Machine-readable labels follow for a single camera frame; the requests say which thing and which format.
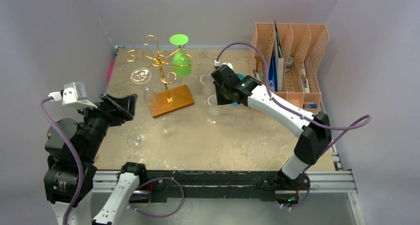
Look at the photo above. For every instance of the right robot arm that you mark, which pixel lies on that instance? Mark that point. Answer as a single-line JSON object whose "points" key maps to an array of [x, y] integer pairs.
{"points": [[310, 129]]}

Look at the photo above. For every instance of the green plastic goblet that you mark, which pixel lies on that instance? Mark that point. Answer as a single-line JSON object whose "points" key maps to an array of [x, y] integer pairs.
{"points": [[181, 61]]}

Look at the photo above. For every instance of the grey white folder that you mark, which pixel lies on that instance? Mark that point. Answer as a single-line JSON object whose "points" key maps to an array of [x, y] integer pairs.
{"points": [[279, 59]]}

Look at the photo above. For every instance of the blue plastic goblet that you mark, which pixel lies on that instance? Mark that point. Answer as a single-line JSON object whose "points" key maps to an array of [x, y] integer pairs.
{"points": [[241, 76]]}

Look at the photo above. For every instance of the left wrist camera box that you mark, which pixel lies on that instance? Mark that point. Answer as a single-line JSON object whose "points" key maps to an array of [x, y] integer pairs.
{"points": [[73, 95]]}

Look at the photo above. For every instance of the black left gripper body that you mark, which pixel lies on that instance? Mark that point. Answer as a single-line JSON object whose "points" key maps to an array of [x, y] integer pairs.
{"points": [[101, 117]]}

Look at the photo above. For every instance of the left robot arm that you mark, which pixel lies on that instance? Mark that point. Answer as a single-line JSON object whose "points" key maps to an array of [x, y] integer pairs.
{"points": [[72, 147]]}

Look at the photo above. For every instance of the blue folder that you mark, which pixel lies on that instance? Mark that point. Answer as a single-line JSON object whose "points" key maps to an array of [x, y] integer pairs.
{"points": [[272, 72]]}

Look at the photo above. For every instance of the gold wine glass rack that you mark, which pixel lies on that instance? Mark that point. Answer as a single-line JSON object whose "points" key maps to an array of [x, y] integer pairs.
{"points": [[171, 99]]}

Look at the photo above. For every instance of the clear glass back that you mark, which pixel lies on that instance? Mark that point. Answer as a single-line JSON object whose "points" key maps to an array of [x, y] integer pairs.
{"points": [[207, 86]]}

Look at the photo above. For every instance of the clear flute wine glass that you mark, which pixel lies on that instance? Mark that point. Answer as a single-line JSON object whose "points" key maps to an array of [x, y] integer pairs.
{"points": [[142, 76]]}

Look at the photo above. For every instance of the clear glass near left arm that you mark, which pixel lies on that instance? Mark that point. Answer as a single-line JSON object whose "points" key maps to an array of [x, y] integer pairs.
{"points": [[135, 140]]}

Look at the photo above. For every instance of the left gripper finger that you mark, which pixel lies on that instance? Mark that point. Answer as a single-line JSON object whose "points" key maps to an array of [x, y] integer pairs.
{"points": [[126, 106], [112, 104]]}

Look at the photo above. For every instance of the peach file organizer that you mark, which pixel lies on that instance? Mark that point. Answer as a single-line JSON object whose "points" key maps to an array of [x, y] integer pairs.
{"points": [[305, 44]]}

